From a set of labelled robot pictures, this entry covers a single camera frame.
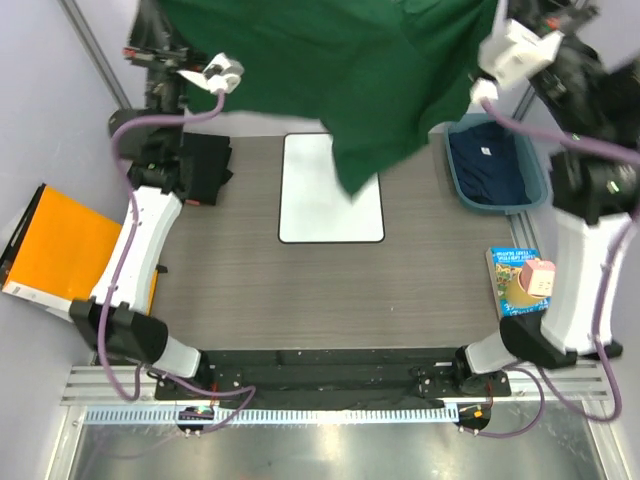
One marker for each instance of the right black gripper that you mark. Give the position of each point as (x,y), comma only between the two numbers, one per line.
(543,16)

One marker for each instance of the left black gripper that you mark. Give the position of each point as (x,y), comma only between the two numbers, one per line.
(153,34)

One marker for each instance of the green t shirt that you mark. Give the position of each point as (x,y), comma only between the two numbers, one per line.
(378,75)

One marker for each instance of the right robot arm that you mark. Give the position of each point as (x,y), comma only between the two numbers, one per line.
(594,178)

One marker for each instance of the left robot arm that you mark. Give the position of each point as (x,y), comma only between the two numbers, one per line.
(147,145)

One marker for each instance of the navy blue t shirt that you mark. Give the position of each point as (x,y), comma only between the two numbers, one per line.
(486,165)

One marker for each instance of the teal plastic basket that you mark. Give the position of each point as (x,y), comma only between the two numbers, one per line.
(534,178)

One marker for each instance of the black folded t shirt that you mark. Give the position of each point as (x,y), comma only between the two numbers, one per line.
(205,167)

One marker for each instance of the blue children's book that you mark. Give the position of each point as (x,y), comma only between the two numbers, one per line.
(504,266)

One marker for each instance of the pink cube toy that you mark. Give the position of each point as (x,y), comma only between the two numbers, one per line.
(537,277)

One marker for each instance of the orange binder folder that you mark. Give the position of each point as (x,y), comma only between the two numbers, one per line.
(57,253)

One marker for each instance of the white folding board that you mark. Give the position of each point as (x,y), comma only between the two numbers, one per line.
(314,208)

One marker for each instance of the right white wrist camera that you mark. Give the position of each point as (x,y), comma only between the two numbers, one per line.
(512,53)

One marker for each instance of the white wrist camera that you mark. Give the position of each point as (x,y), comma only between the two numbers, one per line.
(221,74)
(512,53)

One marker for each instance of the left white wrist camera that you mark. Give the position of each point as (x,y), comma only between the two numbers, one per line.
(221,74)

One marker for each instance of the aluminium frame rail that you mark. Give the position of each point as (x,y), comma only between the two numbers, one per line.
(586,381)

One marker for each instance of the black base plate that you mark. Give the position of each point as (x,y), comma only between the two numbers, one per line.
(332,379)

